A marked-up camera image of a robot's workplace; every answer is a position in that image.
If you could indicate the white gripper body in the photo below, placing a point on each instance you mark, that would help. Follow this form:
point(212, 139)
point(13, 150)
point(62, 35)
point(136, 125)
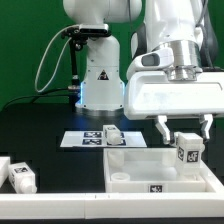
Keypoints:
point(149, 94)

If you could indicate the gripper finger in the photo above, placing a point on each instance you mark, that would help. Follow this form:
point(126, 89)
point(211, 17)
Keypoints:
point(206, 121)
point(160, 123)

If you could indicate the white square tabletop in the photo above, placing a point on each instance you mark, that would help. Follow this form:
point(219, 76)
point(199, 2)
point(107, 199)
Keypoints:
point(145, 170)

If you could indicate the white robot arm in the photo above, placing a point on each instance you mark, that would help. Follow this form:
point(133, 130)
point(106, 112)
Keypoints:
point(171, 74)

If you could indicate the white U-shaped fence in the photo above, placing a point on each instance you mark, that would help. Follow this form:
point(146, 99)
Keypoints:
point(114, 205)

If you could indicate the white tag paper sheet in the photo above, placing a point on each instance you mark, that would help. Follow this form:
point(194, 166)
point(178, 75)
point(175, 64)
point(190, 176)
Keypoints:
point(90, 139)

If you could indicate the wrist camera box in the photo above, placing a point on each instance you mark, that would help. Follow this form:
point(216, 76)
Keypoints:
point(161, 58)

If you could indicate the black camera on stand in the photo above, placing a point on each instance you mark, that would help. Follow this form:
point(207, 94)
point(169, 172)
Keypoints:
point(78, 36)

